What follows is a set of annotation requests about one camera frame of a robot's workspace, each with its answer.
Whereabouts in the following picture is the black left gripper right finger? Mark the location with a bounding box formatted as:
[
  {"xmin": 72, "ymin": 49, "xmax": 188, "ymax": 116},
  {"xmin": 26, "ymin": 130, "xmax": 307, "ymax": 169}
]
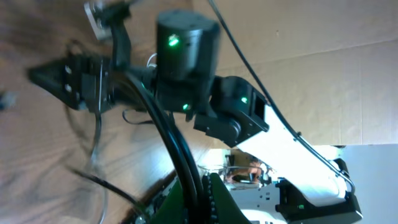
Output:
[{"xmin": 205, "ymin": 173, "xmax": 251, "ymax": 224}]

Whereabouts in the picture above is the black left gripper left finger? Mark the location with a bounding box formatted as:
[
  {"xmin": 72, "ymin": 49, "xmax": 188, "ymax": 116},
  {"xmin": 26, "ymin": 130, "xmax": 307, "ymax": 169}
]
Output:
[{"xmin": 158, "ymin": 179, "xmax": 187, "ymax": 224}]

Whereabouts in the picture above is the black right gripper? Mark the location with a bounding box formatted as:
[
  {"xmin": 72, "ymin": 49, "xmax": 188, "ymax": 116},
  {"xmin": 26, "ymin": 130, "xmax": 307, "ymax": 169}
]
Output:
[{"xmin": 27, "ymin": 54, "xmax": 113, "ymax": 113}]

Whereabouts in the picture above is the black usb cable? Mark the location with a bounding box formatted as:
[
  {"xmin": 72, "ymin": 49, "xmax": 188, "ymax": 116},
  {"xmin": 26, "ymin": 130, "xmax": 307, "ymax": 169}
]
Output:
[{"xmin": 62, "ymin": 71, "xmax": 206, "ymax": 224}]

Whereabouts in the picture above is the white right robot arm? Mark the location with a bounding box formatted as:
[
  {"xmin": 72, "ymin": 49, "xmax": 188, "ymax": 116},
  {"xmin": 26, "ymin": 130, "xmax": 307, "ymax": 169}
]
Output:
[{"xmin": 27, "ymin": 3, "xmax": 363, "ymax": 223}]

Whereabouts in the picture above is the seated person in background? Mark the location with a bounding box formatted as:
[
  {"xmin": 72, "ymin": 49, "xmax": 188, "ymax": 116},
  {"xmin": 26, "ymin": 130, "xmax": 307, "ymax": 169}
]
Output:
[{"xmin": 226, "ymin": 161, "xmax": 274, "ymax": 184}]

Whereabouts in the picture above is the cardboard panel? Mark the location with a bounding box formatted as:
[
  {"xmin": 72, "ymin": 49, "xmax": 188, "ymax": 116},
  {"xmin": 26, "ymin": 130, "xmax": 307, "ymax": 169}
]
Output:
[{"xmin": 130, "ymin": 0, "xmax": 398, "ymax": 147}]

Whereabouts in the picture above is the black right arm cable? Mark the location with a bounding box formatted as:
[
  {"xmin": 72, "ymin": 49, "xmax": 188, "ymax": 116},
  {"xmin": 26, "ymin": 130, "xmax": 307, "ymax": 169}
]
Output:
[{"xmin": 207, "ymin": 0, "xmax": 357, "ymax": 194}]

